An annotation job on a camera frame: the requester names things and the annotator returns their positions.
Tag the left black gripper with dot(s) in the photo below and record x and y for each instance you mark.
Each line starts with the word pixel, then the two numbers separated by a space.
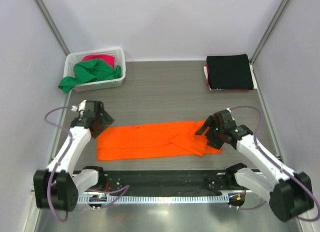
pixel 106 121

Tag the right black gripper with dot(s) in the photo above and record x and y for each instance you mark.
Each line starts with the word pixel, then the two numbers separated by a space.
pixel 208 123

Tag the orange t shirt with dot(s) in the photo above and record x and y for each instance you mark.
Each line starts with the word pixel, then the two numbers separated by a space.
pixel 154 140

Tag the white plastic basket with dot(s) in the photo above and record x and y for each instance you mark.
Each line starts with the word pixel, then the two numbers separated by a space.
pixel 73 58

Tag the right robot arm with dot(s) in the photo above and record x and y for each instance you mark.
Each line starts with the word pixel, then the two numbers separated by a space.
pixel 288 193

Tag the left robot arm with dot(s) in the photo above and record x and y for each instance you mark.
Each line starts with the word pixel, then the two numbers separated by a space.
pixel 56 187

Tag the green t shirt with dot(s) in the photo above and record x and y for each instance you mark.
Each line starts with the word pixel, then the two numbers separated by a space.
pixel 94 70

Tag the folded white t shirt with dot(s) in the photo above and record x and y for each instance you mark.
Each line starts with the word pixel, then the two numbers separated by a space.
pixel 255 85

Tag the folded black t shirt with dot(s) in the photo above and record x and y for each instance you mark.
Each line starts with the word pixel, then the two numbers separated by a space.
pixel 230 72

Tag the pink t shirt in basket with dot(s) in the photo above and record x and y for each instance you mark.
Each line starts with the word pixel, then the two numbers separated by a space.
pixel 110 60

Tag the folded pink t shirt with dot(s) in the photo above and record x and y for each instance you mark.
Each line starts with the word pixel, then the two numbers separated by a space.
pixel 207 76

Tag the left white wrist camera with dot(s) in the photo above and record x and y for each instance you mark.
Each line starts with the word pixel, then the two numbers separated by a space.
pixel 81 106

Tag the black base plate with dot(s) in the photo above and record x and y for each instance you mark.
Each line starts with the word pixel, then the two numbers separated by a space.
pixel 168 183

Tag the white slotted cable duct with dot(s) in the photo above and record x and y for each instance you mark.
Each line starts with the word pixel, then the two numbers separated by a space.
pixel 100 199

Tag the left aluminium frame post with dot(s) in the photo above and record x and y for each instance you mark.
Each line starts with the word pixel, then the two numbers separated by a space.
pixel 52 26

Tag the aluminium frame post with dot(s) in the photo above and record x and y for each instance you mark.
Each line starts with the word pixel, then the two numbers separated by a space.
pixel 52 26
pixel 270 28

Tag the right aluminium frame post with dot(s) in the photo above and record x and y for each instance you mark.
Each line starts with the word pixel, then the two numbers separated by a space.
pixel 270 28

